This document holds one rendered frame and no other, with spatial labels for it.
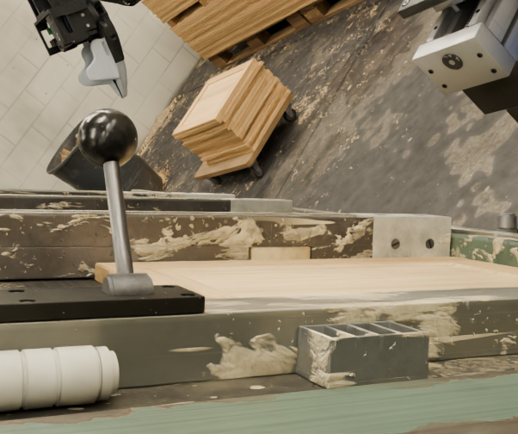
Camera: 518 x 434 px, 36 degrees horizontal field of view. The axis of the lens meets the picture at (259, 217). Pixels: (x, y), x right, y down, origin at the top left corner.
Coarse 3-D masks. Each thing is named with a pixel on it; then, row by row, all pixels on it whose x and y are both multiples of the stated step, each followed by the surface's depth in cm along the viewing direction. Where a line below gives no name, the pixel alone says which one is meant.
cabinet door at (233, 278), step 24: (96, 264) 85; (144, 264) 86; (168, 264) 87; (192, 264) 87; (216, 264) 88; (240, 264) 89; (264, 264) 90; (288, 264) 91; (312, 264) 92; (336, 264) 93; (360, 264) 94; (384, 264) 95; (408, 264) 97; (432, 264) 98; (456, 264) 98; (480, 264) 98; (192, 288) 70; (216, 288) 70; (240, 288) 73; (264, 288) 73; (288, 288) 74; (312, 288) 74; (336, 288) 75; (360, 288) 76; (384, 288) 76; (408, 288) 77; (432, 288) 77; (456, 288) 78
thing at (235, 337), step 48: (480, 288) 61; (0, 336) 41; (48, 336) 42; (96, 336) 44; (144, 336) 45; (192, 336) 46; (240, 336) 47; (288, 336) 49; (432, 336) 54; (480, 336) 55; (144, 384) 45
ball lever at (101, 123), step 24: (96, 120) 49; (120, 120) 50; (96, 144) 49; (120, 144) 49; (120, 192) 49; (120, 216) 48; (120, 240) 47; (120, 264) 47; (120, 288) 45; (144, 288) 46
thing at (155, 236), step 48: (0, 240) 82; (48, 240) 84; (96, 240) 86; (144, 240) 89; (192, 240) 91; (240, 240) 94; (288, 240) 97; (336, 240) 100; (384, 240) 103; (432, 240) 106
